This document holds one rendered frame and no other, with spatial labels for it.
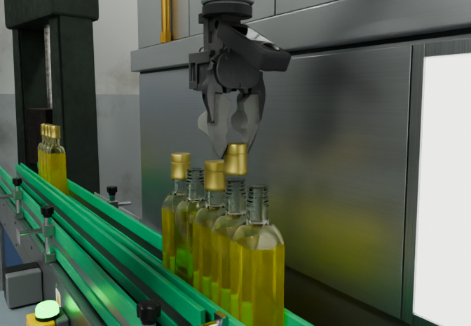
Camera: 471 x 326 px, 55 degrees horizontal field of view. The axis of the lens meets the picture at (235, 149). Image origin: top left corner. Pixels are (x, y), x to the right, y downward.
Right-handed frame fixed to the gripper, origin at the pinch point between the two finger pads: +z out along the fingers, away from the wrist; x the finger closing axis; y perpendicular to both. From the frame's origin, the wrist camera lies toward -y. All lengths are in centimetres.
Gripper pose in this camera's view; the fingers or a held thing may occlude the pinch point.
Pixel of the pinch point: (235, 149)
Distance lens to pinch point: 65.0
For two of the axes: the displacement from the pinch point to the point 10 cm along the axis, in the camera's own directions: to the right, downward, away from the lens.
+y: -5.6, -0.9, 8.2
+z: 0.0, 9.9, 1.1
